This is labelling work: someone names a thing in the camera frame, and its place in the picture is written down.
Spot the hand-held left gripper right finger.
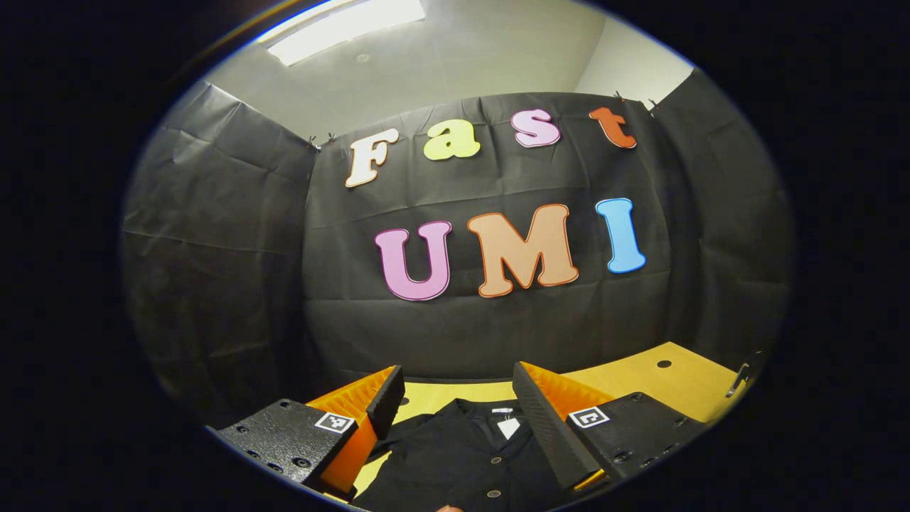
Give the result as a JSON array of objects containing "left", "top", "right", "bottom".
[{"left": 512, "top": 361, "right": 708, "bottom": 491}]

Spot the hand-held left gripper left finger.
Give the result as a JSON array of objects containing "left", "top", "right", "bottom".
[{"left": 206, "top": 365, "right": 406, "bottom": 498}]

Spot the black button shirt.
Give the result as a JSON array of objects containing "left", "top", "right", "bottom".
[{"left": 352, "top": 398, "right": 591, "bottom": 512}]

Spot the black backdrop cloth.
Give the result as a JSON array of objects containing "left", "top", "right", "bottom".
[{"left": 121, "top": 68, "right": 793, "bottom": 427}]

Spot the ceiling light panel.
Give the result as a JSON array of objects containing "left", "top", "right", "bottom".
[{"left": 267, "top": 0, "right": 427, "bottom": 67}]

